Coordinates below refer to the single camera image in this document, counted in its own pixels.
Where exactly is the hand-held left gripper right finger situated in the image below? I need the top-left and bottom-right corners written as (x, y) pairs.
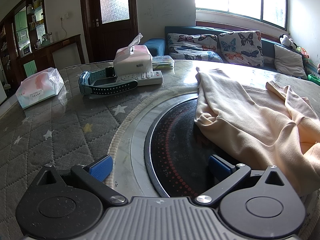
top-left (195, 154), bottom-right (287, 207)

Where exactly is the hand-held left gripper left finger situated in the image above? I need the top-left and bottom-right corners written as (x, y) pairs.
top-left (35, 154), bottom-right (128, 207)

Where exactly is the cream sweater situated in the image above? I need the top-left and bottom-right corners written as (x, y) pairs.
top-left (194, 67), bottom-right (320, 198)

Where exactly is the round black glass hob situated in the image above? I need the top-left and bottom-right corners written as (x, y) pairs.
top-left (144, 97), bottom-right (240, 198)

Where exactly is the grey star quilted table cover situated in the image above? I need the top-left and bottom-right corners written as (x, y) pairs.
top-left (0, 59), bottom-right (320, 240)

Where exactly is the soft white pink tissue pack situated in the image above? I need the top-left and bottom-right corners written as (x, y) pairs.
top-left (16, 67), bottom-right (66, 110)

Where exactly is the white remote control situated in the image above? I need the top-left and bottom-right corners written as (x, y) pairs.
top-left (112, 70), bottom-right (163, 87)

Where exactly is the white tissue box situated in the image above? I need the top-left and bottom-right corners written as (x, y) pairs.
top-left (113, 33), bottom-right (153, 76)

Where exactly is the clear plastic box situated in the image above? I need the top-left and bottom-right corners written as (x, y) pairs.
top-left (152, 56), bottom-right (175, 70)

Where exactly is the large butterfly print pillow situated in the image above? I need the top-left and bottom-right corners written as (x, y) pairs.
top-left (217, 31), bottom-right (265, 67)

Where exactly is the grey pillow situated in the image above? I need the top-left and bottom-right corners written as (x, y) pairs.
top-left (274, 44), bottom-right (308, 80)

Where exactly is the dark wooden door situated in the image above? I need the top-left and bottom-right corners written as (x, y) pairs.
top-left (79, 0), bottom-right (139, 63)

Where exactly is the dark wooden side table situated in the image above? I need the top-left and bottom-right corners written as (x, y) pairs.
top-left (16, 34), bottom-right (85, 80)

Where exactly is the blue sofa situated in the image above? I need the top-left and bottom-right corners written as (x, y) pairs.
top-left (144, 26), bottom-right (320, 80)

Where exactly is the panda plush toy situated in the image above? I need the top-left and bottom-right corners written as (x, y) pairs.
top-left (279, 34), bottom-right (297, 48)

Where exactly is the dark wooden shelf cabinet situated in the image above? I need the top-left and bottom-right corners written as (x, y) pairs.
top-left (0, 0), bottom-right (46, 85)

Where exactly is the green kitchen cabinet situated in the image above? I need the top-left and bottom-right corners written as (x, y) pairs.
top-left (14, 7), bottom-right (27, 30)

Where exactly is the blue smartwatch with perforated strap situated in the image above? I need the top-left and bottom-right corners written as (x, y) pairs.
top-left (79, 66), bottom-right (139, 97)

